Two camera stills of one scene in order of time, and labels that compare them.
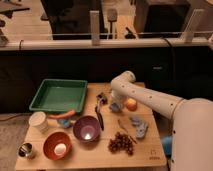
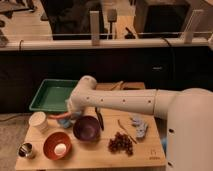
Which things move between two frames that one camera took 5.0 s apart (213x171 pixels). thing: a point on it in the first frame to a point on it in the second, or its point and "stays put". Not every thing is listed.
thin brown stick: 126,131 stays put
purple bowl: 87,129 stays put
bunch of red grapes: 121,142 stays put
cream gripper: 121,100 to 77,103
